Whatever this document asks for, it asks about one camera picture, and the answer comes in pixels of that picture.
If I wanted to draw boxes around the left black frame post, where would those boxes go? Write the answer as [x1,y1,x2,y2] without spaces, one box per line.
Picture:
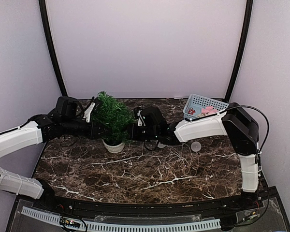
[38,0,68,97]

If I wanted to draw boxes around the red ornament tag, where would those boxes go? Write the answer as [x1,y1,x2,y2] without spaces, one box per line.
[188,107,196,115]

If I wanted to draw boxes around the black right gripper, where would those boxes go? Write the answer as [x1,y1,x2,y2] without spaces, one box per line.
[121,123,159,142]

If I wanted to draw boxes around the white tree pot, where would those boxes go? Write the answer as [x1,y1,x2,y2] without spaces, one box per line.
[102,140,125,154]

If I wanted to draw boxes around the pink bow ornaments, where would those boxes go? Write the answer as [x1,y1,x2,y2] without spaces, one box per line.
[201,106,218,116]

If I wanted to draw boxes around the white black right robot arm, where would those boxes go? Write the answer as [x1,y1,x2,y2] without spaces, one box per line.
[126,102,264,210]

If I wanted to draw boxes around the perforated cable duct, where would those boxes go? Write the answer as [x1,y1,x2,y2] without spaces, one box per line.
[20,206,221,232]

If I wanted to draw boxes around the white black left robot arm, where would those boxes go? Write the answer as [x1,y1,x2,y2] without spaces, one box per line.
[0,96,110,211]

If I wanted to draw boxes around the blue plastic basket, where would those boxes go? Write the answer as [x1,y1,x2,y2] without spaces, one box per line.
[183,94,229,119]

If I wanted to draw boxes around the small green christmas tree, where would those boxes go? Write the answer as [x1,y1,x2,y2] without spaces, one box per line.
[91,91,136,146]

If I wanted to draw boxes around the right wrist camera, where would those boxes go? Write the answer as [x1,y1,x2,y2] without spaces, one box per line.
[133,107,145,127]

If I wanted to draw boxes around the black front rail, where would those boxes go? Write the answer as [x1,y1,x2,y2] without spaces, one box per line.
[35,195,265,218]

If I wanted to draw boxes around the white ball fairy light string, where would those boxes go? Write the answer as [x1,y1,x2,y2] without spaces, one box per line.
[157,141,208,177]

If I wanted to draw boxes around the right black frame post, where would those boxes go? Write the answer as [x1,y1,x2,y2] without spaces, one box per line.
[224,0,253,102]

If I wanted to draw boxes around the black frame post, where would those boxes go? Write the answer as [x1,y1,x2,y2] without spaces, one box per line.
[224,0,253,102]
[38,0,68,97]

